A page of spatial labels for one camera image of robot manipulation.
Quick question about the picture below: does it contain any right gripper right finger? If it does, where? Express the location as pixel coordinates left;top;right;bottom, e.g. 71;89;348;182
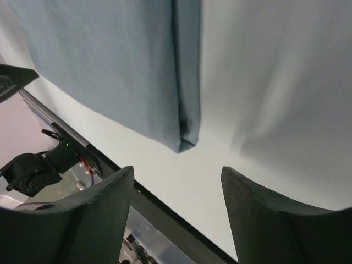
221;167;351;263

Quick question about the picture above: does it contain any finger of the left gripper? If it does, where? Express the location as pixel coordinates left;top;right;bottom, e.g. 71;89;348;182
0;64;39;103

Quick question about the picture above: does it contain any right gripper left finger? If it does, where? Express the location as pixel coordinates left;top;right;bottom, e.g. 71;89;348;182
1;166;134;263

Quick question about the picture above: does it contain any grey-blue t shirt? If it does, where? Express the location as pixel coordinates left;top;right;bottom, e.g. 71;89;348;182
8;1;201;153

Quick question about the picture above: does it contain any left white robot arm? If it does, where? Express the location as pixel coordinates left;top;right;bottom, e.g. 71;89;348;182
1;63;103;209

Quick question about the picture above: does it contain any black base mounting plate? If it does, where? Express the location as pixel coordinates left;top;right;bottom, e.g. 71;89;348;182
87;142;239;264

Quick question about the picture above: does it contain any aluminium frame rail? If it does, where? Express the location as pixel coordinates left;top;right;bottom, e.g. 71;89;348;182
19;89;90;147

